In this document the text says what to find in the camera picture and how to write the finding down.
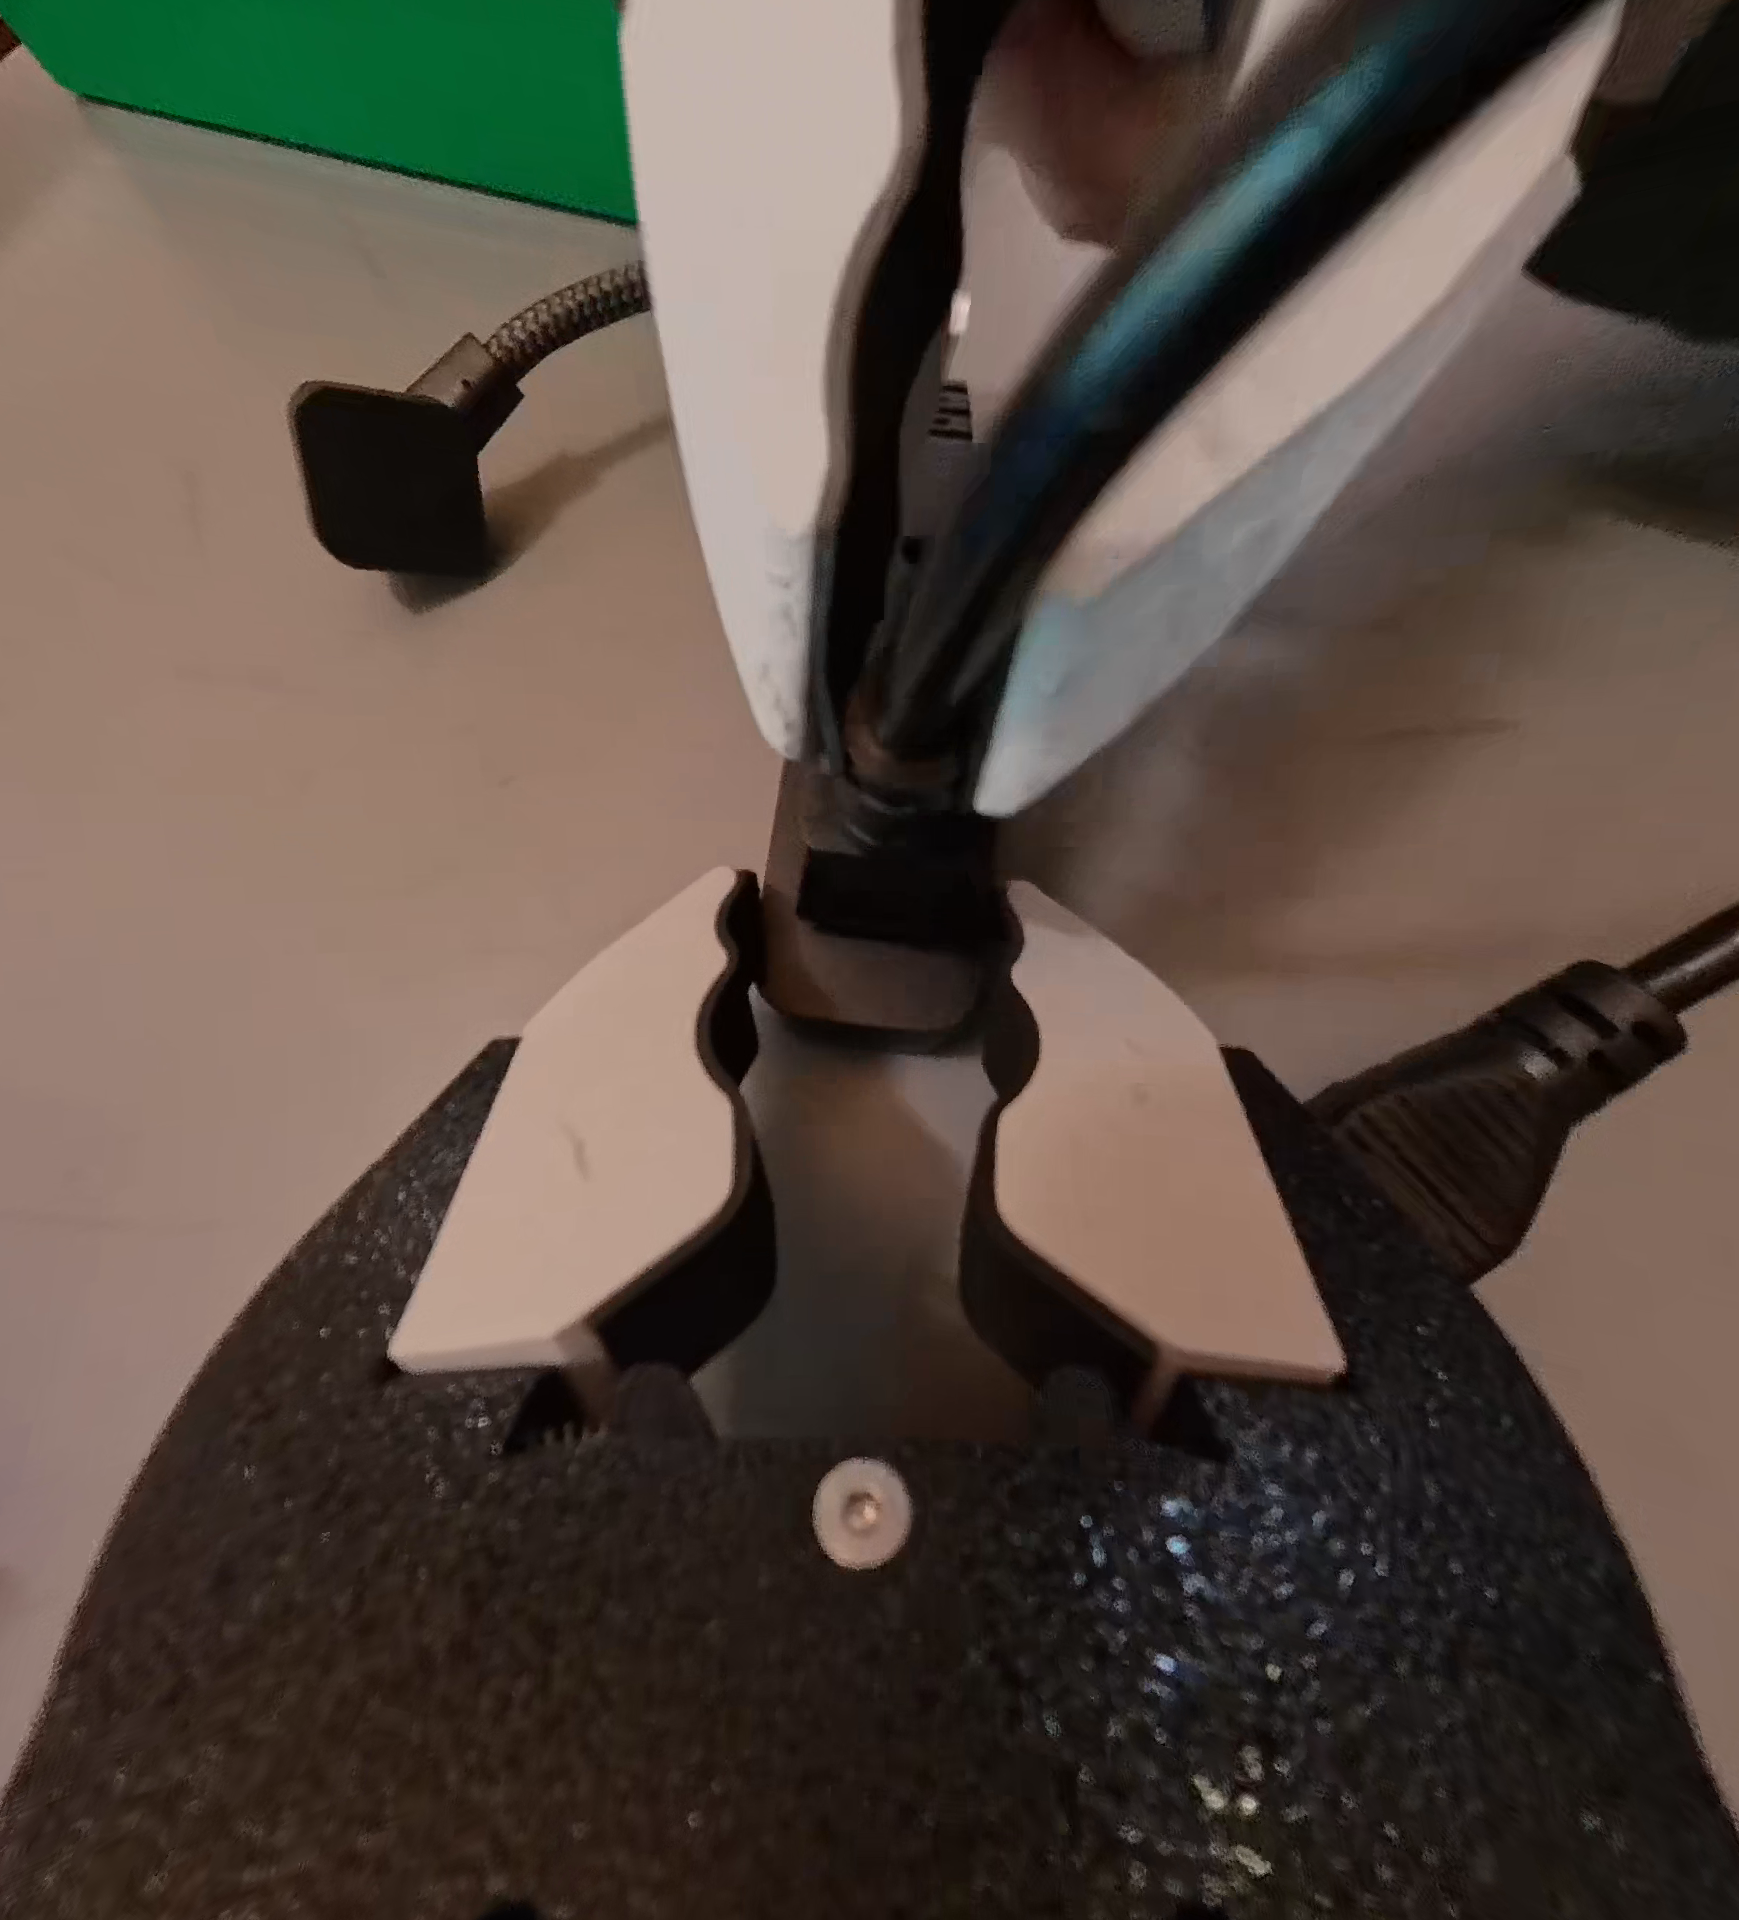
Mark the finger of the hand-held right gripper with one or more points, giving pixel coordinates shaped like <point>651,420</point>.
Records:
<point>1289,449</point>
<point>750,302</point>

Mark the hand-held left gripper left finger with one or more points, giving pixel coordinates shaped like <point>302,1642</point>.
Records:
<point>570,1185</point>

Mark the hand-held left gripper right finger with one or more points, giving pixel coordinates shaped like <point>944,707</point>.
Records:
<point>1155,1202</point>

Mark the dark grey power strip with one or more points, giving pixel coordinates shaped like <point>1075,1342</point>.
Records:
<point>869,983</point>

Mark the green plastic bin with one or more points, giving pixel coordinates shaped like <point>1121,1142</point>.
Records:
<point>359,74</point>

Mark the person's right forearm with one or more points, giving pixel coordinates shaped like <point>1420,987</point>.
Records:
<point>1710,195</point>

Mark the person's right hand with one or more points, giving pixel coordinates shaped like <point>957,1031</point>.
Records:
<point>1057,121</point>

